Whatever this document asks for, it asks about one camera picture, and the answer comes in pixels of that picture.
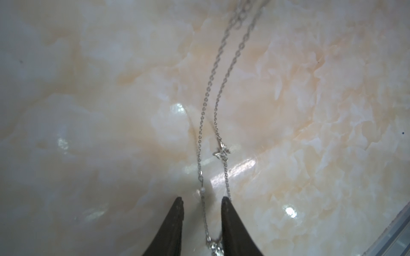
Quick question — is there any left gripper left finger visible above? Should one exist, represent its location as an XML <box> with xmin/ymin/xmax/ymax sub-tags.
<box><xmin>143</xmin><ymin>197</ymin><xmax>184</xmax><ymax>256</ymax></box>

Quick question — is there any silver chain necklace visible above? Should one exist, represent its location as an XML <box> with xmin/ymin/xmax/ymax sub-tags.
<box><xmin>195</xmin><ymin>0</ymin><xmax>271</xmax><ymax>256</ymax></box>

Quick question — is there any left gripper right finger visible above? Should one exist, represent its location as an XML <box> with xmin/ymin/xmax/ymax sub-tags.
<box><xmin>221</xmin><ymin>196</ymin><xmax>263</xmax><ymax>256</ymax></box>

